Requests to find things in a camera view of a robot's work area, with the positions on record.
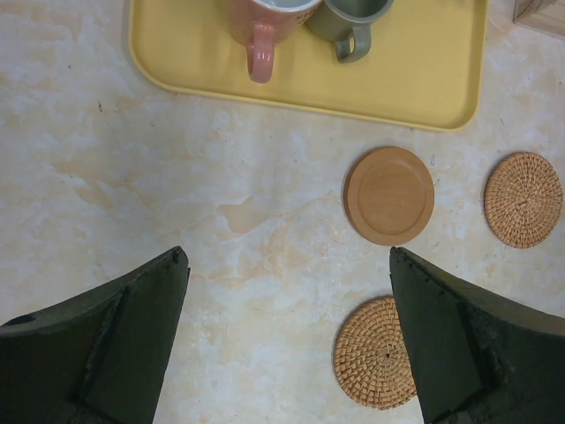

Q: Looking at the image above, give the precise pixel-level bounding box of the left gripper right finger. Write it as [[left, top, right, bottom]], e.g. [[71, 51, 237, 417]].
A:
[[389, 247, 564, 423]]

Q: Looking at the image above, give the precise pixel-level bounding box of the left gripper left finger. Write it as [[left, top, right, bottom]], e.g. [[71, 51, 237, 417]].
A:
[[1, 246, 190, 423]]

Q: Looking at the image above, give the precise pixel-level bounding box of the large woven rattan coaster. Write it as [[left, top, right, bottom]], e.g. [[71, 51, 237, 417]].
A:
[[332, 295, 417, 410]]

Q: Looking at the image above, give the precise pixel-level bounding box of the light wooden coaster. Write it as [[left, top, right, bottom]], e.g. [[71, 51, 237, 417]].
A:
[[343, 147, 435, 246]]

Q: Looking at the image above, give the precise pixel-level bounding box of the pink mug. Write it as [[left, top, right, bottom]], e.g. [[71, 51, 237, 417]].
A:
[[223, 0, 320, 84]]

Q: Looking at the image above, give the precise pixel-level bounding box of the yellow tray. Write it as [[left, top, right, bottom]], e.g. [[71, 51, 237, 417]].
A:
[[129, 1, 488, 131]]

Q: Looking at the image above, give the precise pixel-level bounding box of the wooden rack base tray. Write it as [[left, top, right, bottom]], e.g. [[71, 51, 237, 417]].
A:
[[513, 0, 565, 40]]

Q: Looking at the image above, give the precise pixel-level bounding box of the small olive mug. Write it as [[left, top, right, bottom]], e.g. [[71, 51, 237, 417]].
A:
[[306, 0, 394, 64]]

